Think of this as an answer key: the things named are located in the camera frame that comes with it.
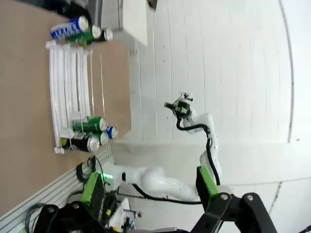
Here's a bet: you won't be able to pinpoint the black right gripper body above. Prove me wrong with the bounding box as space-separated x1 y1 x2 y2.
174 100 193 120

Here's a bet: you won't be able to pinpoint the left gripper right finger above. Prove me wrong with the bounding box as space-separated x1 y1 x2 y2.
190 166 277 233

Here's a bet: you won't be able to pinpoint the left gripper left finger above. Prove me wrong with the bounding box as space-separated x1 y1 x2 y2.
31 171 109 233

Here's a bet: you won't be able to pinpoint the black Pepsi can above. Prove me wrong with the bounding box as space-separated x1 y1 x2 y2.
59 133 101 153
91 28 114 44

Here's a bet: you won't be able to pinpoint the blue Pocari Sweat can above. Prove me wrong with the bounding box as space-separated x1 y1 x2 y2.
50 15 89 41
105 125 119 140

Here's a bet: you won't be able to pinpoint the white electronics box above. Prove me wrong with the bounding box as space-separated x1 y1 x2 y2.
106 197 137 230

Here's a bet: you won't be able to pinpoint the green Chilsung cider can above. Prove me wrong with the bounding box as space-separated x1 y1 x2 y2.
91 131 109 146
71 116 108 133
67 24 102 46

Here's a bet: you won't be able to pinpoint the white can dispenser rack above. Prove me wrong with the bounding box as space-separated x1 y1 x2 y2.
45 40 94 155

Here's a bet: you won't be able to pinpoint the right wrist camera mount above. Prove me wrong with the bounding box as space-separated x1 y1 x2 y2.
179 91 194 101

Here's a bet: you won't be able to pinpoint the black cable loop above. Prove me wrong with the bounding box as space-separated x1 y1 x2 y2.
76 155 98 183

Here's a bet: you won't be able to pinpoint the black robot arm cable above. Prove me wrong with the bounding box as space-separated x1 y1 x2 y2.
132 117 221 205

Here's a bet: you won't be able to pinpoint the gray aluminium table rail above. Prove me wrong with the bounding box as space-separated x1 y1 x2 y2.
0 145 114 228

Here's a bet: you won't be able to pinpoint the black cable bundle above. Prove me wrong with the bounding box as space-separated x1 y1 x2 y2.
25 203 47 233

